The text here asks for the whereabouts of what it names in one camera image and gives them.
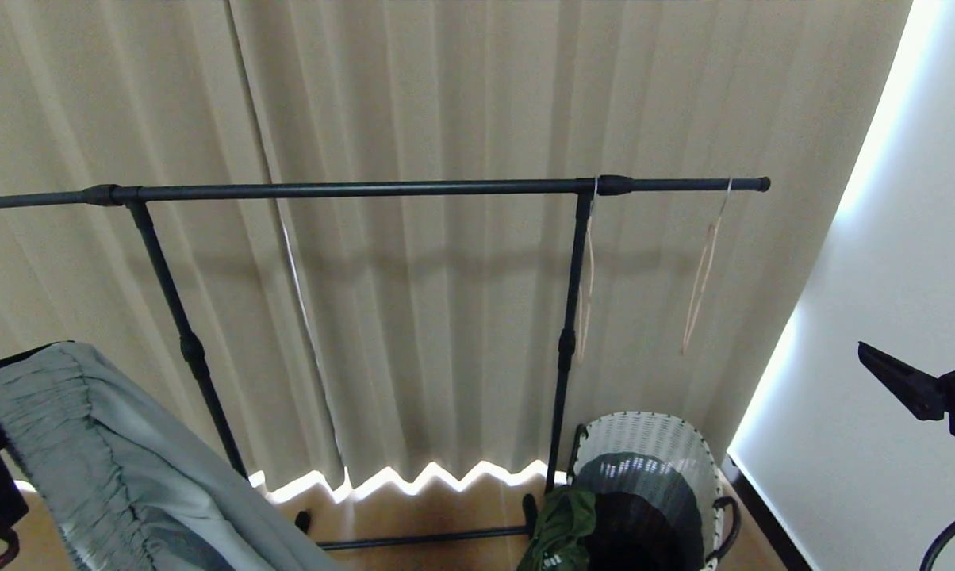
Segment green garment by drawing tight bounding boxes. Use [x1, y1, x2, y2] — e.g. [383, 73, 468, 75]
[516, 485, 599, 571]

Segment beige curtain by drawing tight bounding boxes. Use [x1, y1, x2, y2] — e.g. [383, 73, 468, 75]
[0, 0, 916, 504]

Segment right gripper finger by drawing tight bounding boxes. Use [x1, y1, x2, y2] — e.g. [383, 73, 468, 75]
[857, 341, 946, 423]

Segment black clothes rack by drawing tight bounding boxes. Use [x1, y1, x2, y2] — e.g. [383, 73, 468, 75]
[0, 174, 772, 552]

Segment white laundry basket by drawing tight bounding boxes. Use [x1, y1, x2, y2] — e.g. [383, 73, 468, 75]
[566, 411, 742, 571]

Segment pink clothes hanger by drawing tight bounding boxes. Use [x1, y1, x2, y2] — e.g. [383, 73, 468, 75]
[680, 181, 734, 356]
[575, 186, 599, 367]

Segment pale grey shorts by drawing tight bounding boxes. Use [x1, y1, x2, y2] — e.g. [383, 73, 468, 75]
[0, 341, 347, 571]

